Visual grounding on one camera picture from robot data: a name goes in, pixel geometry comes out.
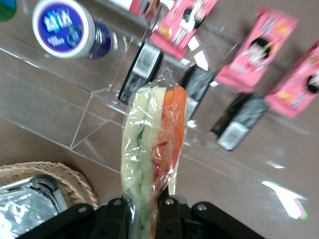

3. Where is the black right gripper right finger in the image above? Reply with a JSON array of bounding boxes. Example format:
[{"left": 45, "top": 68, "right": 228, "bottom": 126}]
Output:
[{"left": 153, "top": 195, "right": 266, "bottom": 239}]

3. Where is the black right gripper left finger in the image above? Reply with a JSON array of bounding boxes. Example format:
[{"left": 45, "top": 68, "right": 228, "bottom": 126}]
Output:
[{"left": 18, "top": 198, "right": 137, "bottom": 239}]

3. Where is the plastic triangle sandwich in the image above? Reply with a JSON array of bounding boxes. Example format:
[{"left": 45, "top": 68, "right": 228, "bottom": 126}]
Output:
[{"left": 121, "top": 67, "right": 187, "bottom": 239}]

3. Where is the light wicker basket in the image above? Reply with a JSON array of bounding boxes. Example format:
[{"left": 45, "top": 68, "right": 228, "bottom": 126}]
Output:
[{"left": 0, "top": 161, "right": 99, "bottom": 217}]

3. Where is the brown table cloth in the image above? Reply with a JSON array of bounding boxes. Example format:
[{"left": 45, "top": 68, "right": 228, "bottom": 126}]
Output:
[{"left": 0, "top": 0, "right": 319, "bottom": 239}]

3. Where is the aluminium foil container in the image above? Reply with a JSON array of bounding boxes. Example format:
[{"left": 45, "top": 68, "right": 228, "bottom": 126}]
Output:
[{"left": 0, "top": 174, "right": 68, "bottom": 239}]

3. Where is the clear acrylic tiered display stand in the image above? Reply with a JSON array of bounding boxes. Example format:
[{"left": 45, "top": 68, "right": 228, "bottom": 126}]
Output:
[{"left": 0, "top": 0, "right": 319, "bottom": 225}]

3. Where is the small black carton box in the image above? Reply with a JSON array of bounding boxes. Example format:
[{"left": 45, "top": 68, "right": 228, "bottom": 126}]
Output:
[
  {"left": 179, "top": 65, "right": 216, "bottom": 119},
  {"left": 211, "top": 92, "right": 269, "bottom": 152},
  {"left": 118, "top": 41, "right": 164, "bottom": 105}
]

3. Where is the pink snack packet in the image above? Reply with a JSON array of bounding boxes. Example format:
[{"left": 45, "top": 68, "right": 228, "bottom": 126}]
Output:
[
  {"left": 264, "top": 46, "right": 319, "bottom": 119},
  {"left": 213, "top": 6, "right": 299, "bottom": 93},
  {"left": 149, "top": 0, "right": 218, "bottom": 61}
]

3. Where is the blue lid yogurt cup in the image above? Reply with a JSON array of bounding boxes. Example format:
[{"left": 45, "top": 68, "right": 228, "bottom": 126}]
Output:
[{"left": 31, "top": 0, "right": 112, "bottom": 60}]

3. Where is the green lid yogurt cup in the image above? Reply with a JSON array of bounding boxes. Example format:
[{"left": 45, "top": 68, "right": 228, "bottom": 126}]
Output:
[{"left": 0, "top": 0, "right": 17, "bottom": 22}]

